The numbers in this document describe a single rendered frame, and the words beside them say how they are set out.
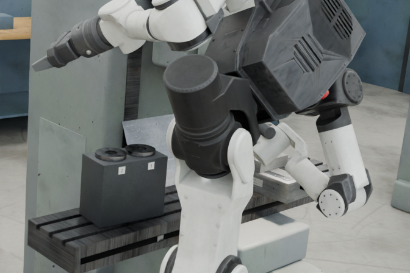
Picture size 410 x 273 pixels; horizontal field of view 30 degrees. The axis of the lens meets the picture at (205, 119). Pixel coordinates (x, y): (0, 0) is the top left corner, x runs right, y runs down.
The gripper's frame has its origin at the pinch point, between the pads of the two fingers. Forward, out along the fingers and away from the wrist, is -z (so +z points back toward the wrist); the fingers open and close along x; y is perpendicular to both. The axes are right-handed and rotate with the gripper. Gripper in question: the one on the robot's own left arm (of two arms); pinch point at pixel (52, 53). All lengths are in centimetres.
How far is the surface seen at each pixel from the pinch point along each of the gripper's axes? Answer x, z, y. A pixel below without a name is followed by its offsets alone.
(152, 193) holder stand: 8, -5, -53
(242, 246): 13, 8, -82
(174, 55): 52, -3, -31
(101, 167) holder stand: -1.1, -7.5, -34.8
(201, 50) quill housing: 51, 8, -32
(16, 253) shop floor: 97, -186, -122
